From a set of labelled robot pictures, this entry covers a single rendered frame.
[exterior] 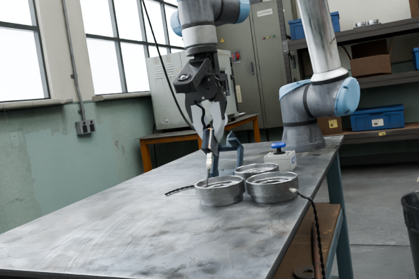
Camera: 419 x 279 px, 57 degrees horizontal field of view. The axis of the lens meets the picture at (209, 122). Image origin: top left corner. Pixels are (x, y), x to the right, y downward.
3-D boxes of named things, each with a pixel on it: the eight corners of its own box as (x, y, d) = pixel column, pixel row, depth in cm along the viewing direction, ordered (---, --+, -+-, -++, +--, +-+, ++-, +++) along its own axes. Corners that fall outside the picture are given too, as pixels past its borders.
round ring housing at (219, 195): (231, 208, 75) (228, 188, 75) (187, 207, 81) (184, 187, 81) (254, 193, 84) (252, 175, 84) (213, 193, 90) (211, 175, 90)
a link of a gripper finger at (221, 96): (231, 117, 85) (222, 78, 84) (229, 118, 83) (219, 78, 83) (212, 121, 87) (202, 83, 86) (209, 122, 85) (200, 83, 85)
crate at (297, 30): (341, 35, 436) (339, 16, 435) (340, 32, 401) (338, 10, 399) (295, 44, 455) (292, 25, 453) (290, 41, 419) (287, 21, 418)
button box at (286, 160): (292, 172, 100) (289, 153, 100) (265, 173, 103) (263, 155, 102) (298, 165, 107) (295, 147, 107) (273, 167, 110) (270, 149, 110)
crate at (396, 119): (406, 123, 418) (403, 103, 417) (406, 128, 384) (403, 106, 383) (355, 127, 442) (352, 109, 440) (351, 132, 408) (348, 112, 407)
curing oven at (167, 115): (222, 126, 308) (210, 45, 304) (156, 133, 332) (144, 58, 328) (245, 118, 364) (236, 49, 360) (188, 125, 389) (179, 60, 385)
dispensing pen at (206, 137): (196, 186, 79) (204, 115, 87) (204, 193, 83) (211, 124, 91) (206, 186, 79) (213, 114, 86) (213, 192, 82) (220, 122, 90)
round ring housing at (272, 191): (237, 200, 81) (235, 180, 80) (273, 187, 87) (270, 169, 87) (274, 207, 72) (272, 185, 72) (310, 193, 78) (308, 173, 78)
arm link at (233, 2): (218, 0, 102) (186, -3, 94) (250, -13, 94) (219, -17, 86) (222, 30, 102) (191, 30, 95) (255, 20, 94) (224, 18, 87)
